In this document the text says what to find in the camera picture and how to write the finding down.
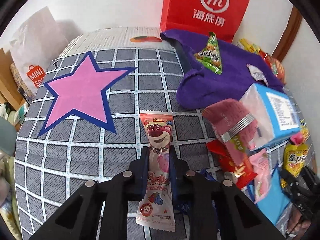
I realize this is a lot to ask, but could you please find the purple cloth bag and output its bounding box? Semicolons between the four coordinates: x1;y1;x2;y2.
161;29;284;110

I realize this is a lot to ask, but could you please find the white silver small wrapper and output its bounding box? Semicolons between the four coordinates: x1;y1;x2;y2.
246;64;268;87

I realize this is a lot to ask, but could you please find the pink star sticker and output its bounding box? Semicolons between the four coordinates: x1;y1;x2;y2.
38;51;136;136

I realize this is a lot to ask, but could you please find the white Miniso plastic bag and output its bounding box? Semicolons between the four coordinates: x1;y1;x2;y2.
10;7;68;95

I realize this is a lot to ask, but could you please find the green triangular snack packet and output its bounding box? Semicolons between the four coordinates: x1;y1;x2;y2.
194;32;222;75

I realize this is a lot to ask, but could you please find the light pink candy packet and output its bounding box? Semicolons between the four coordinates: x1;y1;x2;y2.
249;149;271;204

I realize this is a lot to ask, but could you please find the red snack packet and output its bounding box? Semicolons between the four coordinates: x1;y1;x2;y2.
206;140;257;190

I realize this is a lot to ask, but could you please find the grey grid tablecloth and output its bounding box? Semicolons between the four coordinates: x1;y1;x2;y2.
15;27;223;239

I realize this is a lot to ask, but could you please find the blue plastic packet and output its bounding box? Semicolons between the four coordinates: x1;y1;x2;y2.
256;165;290;225

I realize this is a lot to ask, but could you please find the red Haidilao paper bag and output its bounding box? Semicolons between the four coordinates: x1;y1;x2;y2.
160;0;249;42

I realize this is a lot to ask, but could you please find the yellow snack packet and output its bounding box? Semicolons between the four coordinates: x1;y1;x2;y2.
283;144;309;177

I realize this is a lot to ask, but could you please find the blue tissue pack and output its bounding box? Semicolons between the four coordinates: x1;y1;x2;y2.
240;83;300;151

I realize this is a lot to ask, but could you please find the brown cardboard box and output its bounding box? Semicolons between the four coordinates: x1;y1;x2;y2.
0;48;24;111

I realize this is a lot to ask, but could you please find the pink bear snack packet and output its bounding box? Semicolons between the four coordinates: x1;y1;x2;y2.
136;111;176;232

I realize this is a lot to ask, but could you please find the orange fruit sticker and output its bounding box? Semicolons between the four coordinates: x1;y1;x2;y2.
130;36;162;43

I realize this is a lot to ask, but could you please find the brown wooden door frame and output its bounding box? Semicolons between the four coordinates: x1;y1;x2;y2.
272;6;303;62

